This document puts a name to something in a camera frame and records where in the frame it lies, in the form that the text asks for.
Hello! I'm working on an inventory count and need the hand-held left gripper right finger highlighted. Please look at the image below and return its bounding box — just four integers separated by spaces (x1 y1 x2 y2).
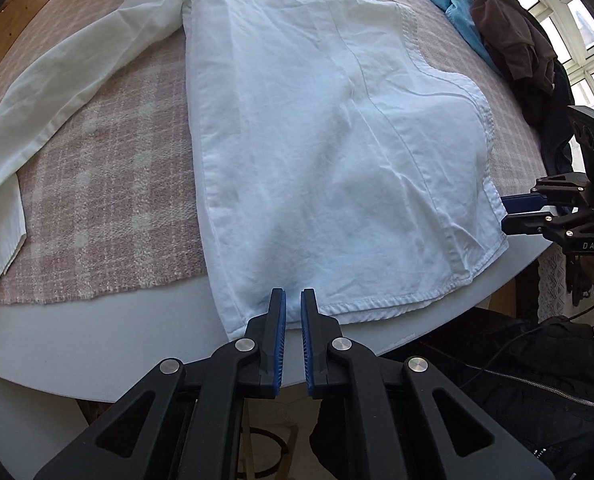
300 287 553 480

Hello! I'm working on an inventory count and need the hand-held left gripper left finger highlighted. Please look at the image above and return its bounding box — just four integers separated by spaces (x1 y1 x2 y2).
34 287 287 480

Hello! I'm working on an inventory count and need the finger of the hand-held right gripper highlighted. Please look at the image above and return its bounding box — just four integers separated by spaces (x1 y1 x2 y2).
500 193 554 216
501 208 567 237

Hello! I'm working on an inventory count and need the white shirt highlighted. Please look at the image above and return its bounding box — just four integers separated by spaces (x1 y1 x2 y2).
0 0 509 343

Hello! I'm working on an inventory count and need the person's right hand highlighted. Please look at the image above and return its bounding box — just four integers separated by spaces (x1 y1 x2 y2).
574 254 594 288

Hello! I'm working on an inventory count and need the white lace cloth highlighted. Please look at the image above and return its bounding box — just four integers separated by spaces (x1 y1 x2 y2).
536 247 594 324

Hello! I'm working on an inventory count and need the brown garment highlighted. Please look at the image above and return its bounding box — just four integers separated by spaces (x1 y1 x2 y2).
411 0 559 94

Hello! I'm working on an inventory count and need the person's black jacket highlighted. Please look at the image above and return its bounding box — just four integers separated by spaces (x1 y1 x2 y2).
309 305 594 480

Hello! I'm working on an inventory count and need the blue garment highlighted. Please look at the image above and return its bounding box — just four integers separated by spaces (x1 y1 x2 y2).
403 0 504 75

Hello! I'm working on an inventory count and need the pink plaid blanket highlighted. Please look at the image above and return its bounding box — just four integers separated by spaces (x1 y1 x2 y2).
0 0 554 307

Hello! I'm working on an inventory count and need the pine plank board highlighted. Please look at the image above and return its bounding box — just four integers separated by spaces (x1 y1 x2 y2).
0 0 68 107

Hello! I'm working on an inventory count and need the black cable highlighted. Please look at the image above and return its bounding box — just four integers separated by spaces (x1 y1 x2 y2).
470 307 594 367

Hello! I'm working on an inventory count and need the white window frame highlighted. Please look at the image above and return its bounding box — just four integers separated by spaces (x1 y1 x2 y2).
502 0 594 122

